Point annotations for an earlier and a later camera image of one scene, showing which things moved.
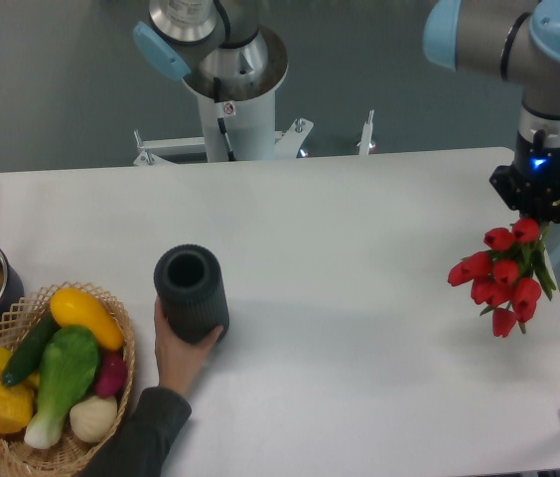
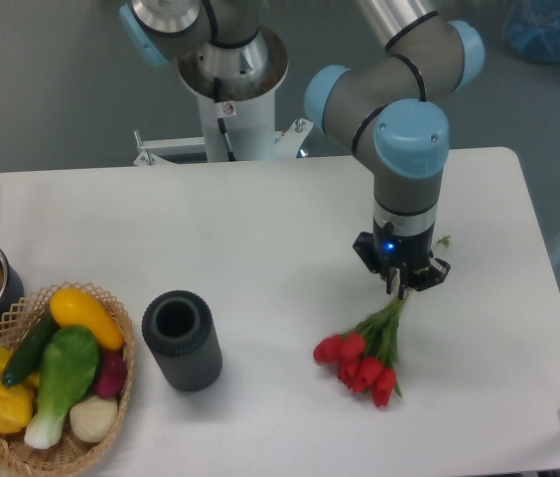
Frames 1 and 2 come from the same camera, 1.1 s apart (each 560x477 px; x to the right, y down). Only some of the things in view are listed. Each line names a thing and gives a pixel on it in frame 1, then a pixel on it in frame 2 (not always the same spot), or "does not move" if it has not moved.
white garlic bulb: (93, 417) does not move
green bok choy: (69, 366) does not move
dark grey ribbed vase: (191, 290) → (179, 329)
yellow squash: (74, 308) does not move
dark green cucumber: (29, 349) does not move
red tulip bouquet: (507, 276) → (365, 358)
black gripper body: (544, 181) → (386, 251)
